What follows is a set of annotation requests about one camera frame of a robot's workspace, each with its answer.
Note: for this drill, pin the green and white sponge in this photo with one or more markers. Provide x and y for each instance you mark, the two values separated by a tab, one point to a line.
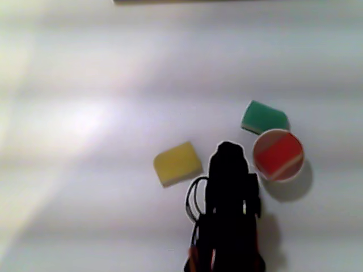
263	114

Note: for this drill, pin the white paper cup green band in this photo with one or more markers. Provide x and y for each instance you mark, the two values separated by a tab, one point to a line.
256	147

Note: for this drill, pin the yellow and white sponge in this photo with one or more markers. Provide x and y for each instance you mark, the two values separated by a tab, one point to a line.
177	163

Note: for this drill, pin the red and white sponge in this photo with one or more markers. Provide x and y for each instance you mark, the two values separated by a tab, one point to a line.
278	154

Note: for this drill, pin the dark power strip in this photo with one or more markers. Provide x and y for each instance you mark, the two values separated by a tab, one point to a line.
170	1

